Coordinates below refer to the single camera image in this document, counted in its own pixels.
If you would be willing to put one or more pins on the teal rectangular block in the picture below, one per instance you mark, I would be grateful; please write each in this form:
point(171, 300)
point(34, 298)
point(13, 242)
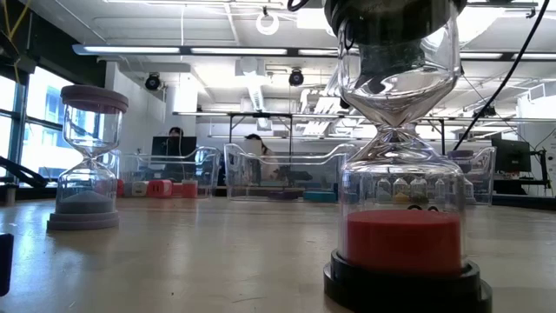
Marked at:
point(320, 196)

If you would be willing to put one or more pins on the teal sand hourglass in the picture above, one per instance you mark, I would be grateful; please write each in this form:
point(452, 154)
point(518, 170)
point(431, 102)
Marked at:
point(384, 191)

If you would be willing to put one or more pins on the orange sand hourglass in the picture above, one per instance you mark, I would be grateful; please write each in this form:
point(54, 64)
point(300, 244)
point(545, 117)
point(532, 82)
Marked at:
point(401, 193)

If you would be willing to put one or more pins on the purple rectangular block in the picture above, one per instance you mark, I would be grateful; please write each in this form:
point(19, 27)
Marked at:
point(283, 195)

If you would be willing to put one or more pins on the black hourglass green sand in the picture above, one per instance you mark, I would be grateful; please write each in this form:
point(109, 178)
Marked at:
point(418, 190)

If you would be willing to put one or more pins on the small white cube charger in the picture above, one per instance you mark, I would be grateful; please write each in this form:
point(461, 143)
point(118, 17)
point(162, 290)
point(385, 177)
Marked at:
point(140, 188)

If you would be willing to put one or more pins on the black round ceiling spotlight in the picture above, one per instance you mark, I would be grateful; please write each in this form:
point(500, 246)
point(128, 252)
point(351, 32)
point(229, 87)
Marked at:
point(296, 77)
point(153, 81)

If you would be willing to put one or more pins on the clear plastic bin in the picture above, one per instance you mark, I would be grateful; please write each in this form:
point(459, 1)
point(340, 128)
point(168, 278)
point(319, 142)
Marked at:
point(330, 174)
point(208, 174)
point(486, 174)

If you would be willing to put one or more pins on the black metal background rack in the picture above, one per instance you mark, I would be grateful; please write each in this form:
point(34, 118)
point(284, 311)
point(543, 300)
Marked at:
point(260, 115)

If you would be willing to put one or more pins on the person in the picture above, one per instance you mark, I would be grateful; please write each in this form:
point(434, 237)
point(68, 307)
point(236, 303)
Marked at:
point(256, 140)
point(176, 131)

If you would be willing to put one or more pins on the black computer monitor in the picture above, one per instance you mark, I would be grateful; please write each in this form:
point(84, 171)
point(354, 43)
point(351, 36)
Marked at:
point(174, 147)
point(512, 155)

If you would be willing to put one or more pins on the black hourglass red sand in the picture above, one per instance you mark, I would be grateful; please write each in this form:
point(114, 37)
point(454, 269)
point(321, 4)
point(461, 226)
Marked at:
point(404, 243)

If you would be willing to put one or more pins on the dark background desk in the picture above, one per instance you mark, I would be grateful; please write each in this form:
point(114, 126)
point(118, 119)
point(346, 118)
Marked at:
point(517, 189)

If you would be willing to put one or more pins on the long ceiling light strip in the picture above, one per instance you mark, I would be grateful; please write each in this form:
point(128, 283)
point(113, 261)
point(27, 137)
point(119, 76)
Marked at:
point(130, 49)

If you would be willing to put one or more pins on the large room window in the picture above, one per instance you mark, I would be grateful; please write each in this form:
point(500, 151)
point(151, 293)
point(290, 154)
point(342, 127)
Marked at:
point(43, 148)

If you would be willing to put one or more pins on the black curved bar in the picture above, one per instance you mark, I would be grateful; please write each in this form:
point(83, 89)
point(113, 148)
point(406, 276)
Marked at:
point(21, 172)

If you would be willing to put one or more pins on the small grey pot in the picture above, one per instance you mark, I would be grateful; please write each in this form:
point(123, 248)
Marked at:
point(9, 194)

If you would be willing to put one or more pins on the white ceiling duct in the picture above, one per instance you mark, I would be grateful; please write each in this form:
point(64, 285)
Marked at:
point(254, 93)

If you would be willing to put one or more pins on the black ceiling rail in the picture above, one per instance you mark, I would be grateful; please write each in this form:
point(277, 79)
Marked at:
point(499, 4)

